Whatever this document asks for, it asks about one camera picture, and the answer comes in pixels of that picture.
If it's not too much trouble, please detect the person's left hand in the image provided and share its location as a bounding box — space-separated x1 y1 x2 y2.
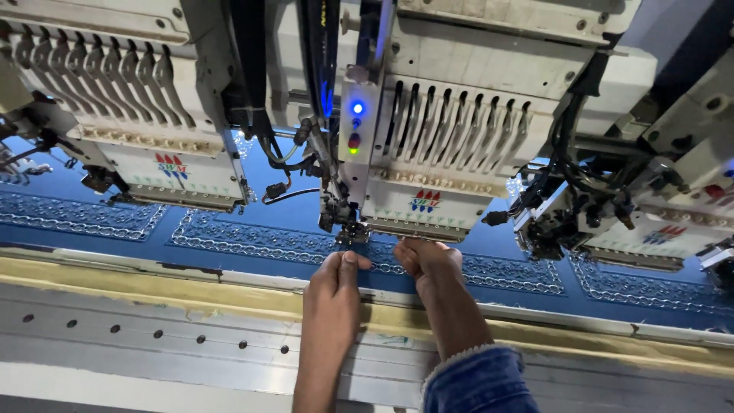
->
303 250 373 323

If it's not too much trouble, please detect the person's right hand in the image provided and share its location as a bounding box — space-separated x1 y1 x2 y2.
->
393 237 464 300

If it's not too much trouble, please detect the black metal sequin attachment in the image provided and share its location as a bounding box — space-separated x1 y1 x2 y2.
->
482 170 581 262
317 182 371 249

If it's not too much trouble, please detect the blue embroidered fabric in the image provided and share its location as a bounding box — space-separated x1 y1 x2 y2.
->
0 131 734 333

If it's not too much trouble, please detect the white embroidery machine head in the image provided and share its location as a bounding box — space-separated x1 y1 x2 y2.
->
512 46 734 288
319 0 658 244
0 0 253 214

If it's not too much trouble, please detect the white control panel with lights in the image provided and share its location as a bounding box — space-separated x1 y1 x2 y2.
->
337 64 384 164

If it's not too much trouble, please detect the grey machine bed with holes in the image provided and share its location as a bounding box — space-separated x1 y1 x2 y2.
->
0 282 734 413

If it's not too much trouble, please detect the metal frame rail, yellow tape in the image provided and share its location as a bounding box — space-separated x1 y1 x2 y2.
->
0 242 734 379

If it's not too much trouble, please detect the black cable bundle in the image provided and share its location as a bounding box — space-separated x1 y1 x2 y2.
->
228 0 322 204

